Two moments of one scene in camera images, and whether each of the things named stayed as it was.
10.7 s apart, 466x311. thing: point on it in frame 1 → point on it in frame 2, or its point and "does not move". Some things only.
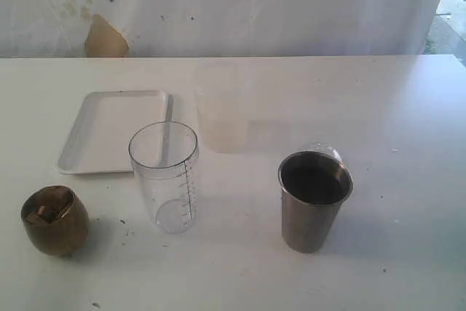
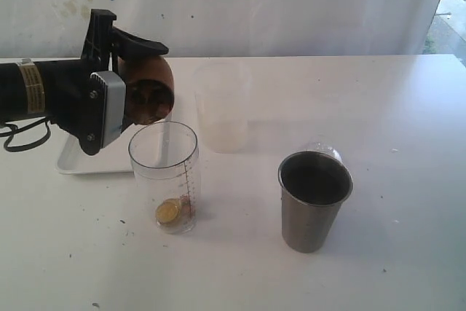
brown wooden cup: x=55 y=221 → x=149 y=88
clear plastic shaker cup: x=164 y=154 does not move
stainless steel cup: x=314 y=187 does not move
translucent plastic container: x=223 y=99 does not move
